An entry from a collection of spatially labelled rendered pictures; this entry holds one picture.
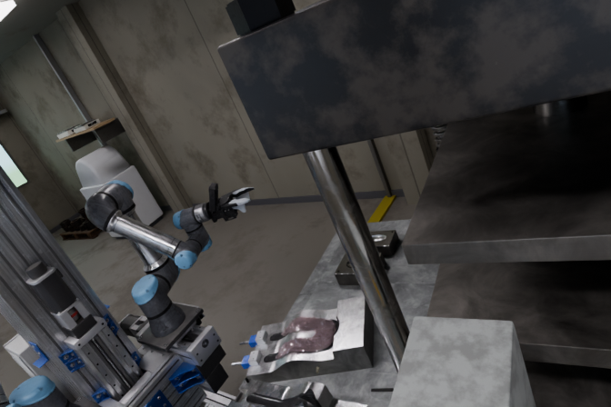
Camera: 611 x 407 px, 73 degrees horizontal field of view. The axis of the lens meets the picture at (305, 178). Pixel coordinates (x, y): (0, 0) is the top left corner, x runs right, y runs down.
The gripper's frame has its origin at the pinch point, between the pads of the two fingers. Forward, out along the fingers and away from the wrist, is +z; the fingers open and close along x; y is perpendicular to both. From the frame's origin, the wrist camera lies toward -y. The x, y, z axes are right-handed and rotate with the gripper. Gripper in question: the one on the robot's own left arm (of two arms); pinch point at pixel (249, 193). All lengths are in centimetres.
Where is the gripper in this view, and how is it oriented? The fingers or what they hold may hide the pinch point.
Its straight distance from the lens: 164.4
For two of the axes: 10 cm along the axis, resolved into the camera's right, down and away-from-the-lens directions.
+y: 3.8, 7.9, 4.8
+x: -0.6, 5.4, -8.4
